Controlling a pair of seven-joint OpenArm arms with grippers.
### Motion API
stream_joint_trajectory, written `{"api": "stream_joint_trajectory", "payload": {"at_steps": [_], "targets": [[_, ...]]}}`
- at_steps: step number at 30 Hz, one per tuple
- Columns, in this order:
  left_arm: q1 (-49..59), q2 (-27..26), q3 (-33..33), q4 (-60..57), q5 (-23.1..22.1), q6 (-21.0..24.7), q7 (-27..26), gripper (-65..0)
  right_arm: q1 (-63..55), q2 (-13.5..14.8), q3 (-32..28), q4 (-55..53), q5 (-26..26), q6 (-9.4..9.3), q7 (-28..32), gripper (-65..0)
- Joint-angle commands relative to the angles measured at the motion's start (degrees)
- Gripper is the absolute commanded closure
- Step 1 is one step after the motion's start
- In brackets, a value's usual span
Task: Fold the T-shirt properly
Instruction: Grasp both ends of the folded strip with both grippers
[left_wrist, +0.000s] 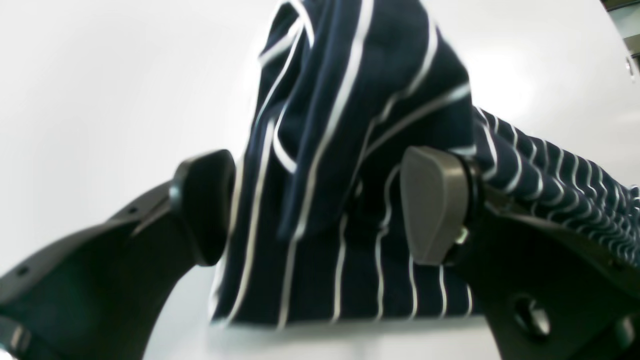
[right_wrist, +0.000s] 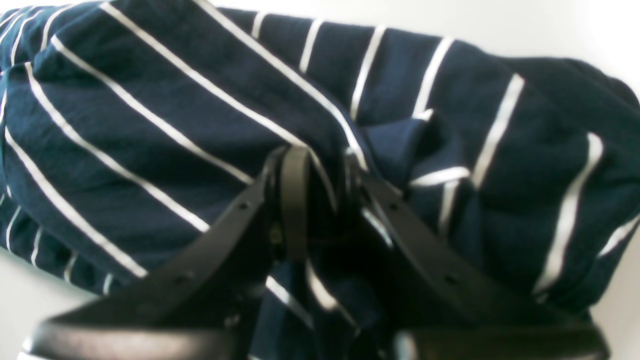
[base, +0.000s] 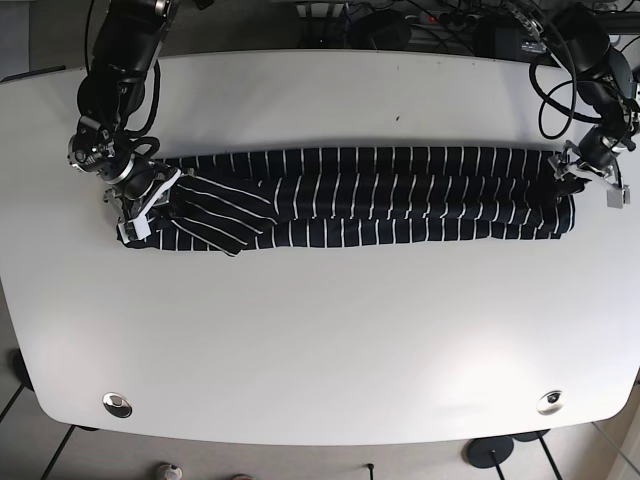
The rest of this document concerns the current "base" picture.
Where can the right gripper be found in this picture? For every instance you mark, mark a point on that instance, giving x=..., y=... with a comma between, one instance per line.
x=140, y=190

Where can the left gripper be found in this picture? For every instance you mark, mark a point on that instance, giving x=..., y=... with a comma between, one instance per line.
x=575, y=167

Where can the navy white striped T-shirt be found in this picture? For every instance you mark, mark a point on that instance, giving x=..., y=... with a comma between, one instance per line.
x=355, y=197

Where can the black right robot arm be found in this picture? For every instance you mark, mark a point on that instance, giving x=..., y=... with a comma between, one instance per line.
x=118, y=102

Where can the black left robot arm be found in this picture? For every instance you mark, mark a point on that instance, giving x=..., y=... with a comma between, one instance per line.
x=604, y=94

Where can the left silver table grommet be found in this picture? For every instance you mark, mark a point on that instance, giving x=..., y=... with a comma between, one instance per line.
x=117, y=405

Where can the silver table grommet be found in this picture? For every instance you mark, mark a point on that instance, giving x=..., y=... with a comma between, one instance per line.
x=117, y=405
x=550, y=403

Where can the black power adapter box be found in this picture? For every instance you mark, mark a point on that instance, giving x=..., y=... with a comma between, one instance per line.
x=380, y=30

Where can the right silver table grommet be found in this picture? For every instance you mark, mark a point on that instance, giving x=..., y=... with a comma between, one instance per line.
x=550, y=403

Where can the white orange sneaker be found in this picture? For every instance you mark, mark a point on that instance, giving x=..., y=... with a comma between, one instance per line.
x=169, y=472

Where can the black round stand base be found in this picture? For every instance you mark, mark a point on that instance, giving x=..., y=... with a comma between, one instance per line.
x=488, y=452

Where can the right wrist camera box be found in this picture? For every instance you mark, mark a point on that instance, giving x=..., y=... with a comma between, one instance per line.
x=134, y=230

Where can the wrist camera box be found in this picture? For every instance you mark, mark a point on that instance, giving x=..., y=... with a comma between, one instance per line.
x=618, y=197
x=134, y=230

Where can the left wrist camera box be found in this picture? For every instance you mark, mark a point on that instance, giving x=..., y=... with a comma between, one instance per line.
x=618, y=197

